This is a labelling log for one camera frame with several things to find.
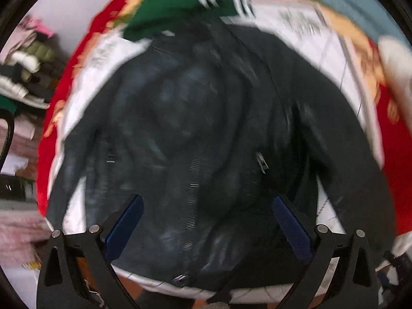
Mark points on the black jacket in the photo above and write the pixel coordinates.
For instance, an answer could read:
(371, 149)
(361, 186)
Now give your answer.
(206, 154)

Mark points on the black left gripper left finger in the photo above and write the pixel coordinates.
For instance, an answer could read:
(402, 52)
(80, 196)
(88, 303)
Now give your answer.
(76, 269)

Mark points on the green striped garment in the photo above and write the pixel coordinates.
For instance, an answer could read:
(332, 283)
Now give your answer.
(154, 16)

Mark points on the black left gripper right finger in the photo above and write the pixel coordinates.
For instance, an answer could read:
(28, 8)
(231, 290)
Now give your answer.
(353, 284)

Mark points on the red floral blanket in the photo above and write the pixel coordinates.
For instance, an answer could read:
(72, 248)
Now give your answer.
(396, 136)

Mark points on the white quilted bed sheet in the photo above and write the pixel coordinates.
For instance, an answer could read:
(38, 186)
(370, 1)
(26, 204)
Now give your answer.
(309, 29)

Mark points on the shelf with folded clothes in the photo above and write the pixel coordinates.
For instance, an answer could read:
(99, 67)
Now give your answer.
(31, 64)

